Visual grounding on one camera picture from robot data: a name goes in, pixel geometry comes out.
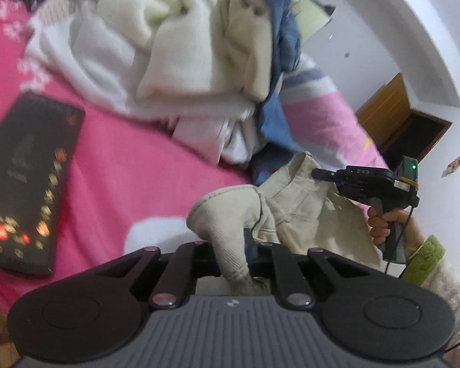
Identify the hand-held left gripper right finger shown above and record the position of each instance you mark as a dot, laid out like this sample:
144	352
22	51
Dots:
260	260

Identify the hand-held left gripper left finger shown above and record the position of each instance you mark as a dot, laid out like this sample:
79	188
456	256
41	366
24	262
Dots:
203	264

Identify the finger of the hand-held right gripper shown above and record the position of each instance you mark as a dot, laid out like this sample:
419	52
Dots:
329	174

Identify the beige pants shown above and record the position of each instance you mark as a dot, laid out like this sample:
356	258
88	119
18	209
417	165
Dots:
222	214

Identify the pile of cream white clothes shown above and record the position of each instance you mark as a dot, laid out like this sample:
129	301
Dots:
245	46

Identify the person's right hand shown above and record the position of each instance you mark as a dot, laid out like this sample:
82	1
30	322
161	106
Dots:
378	226

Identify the pink patterned quilt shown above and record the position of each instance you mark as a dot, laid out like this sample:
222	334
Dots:
329	122

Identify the brown wooden door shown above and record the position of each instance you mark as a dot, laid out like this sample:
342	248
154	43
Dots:
387	103

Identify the blue denim jeans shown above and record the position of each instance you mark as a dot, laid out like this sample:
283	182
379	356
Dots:
280	27

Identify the cream cabinet door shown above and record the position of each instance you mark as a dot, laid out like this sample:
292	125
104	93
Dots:
310	15

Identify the black smartphone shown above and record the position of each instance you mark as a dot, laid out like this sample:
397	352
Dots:
30	168

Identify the cream fleece garment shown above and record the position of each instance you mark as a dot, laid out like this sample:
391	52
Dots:
161	27

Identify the white garment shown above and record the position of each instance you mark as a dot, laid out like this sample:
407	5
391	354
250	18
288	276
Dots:
92	57

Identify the pink checked cloth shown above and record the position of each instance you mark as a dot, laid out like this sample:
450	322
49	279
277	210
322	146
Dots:
57	7

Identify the small wall sticker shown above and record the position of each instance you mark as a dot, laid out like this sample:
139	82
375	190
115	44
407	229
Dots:
456	165

